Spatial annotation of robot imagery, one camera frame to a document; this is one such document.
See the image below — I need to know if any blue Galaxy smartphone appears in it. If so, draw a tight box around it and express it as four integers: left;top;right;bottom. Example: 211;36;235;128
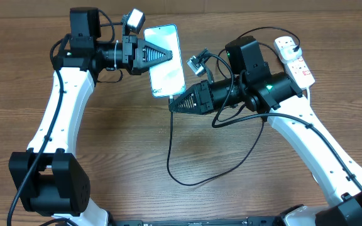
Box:
144;24;186;98

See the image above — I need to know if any black charging cable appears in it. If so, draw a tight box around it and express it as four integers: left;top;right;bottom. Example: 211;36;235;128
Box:
166;26;301;186

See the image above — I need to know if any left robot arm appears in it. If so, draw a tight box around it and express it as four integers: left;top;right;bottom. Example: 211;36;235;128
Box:
8;7;173;225

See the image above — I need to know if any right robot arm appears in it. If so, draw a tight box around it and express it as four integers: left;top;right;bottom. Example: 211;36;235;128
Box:
169;36;362;226

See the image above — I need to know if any white USB charger plug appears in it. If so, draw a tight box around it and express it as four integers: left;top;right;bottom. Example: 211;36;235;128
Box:
279;46;302;64

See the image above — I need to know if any white power strip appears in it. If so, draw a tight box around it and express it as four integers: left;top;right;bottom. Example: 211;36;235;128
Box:
273;36;315;90

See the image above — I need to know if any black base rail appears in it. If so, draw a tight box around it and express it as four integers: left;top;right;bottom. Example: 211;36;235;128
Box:
108;216;285;226

